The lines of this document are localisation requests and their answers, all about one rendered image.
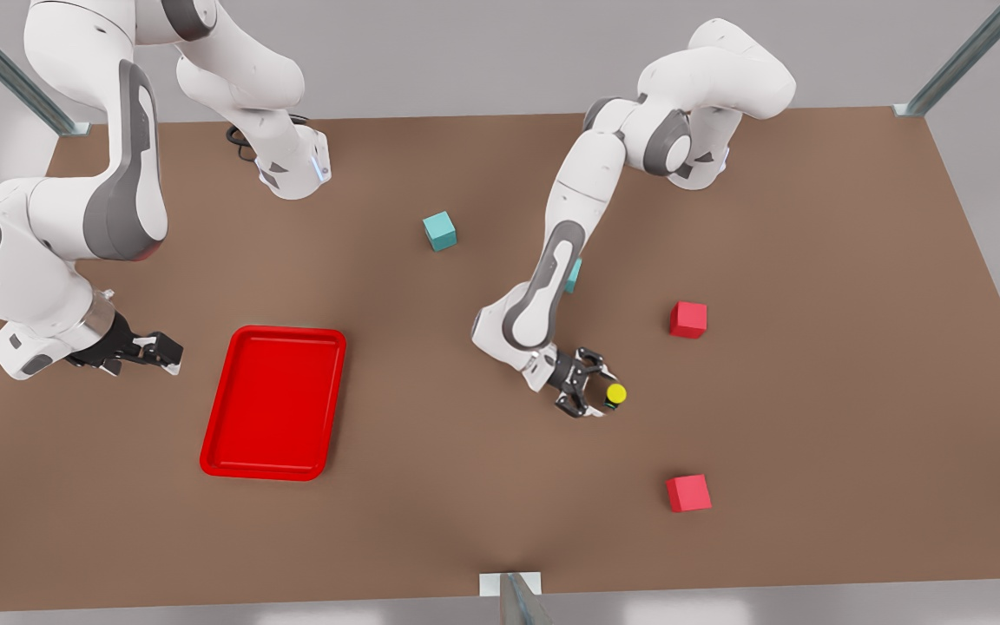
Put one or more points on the small yellow-topped dark cylinder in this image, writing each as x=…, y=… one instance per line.
x=615, y=395

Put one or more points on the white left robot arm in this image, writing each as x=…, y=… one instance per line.
x=569, y=252

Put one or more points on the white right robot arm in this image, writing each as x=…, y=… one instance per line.
x=57, y=217

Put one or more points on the teal cube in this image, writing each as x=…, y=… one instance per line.
x=439, y=231
x=574, y=276

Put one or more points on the red cube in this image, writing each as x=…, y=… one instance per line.
x=688, y=493
x=688, y=319

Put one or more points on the red rectangular tray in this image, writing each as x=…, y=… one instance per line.
x=276, y=401

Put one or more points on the silver frame post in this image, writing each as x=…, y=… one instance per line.
x=960, y=61
x=513, y=599
x=14, y=74

